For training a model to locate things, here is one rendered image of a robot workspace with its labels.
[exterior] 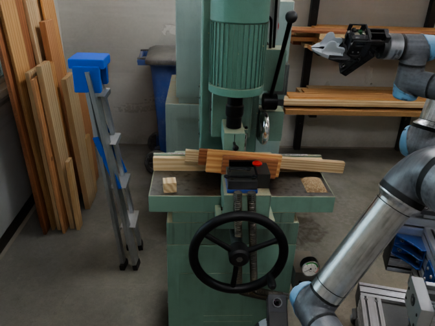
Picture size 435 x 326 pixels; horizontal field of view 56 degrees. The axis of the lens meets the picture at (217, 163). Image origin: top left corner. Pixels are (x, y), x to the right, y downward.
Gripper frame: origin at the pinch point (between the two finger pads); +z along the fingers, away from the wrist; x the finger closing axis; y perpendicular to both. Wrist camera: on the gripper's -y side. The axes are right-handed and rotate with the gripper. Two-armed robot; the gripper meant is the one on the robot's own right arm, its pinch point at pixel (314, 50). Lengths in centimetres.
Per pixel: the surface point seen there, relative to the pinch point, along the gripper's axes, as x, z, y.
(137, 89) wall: -152, 85, -199
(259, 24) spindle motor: -3.4, 17.0, 5.9
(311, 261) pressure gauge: 50, -4, -45
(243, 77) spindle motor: 5.9, 21.1, -5.8
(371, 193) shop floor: -49, -102, -195
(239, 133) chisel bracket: 13.9, 20.8, -23.8
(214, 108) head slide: 0.7, 28.4, -28.1
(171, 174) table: 21, 43, -40
